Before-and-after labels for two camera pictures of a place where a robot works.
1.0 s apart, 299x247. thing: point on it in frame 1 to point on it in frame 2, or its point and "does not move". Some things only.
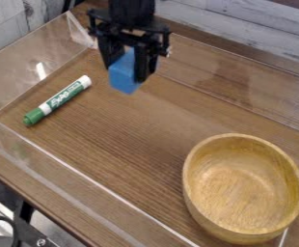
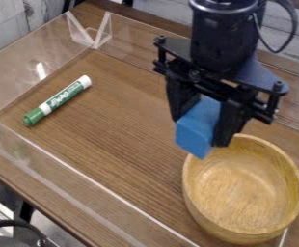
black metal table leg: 26,211 does not move
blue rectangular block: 122,72 to 198,125
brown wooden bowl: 243,188 does not move
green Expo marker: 35,114 does not move
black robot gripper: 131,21 to 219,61
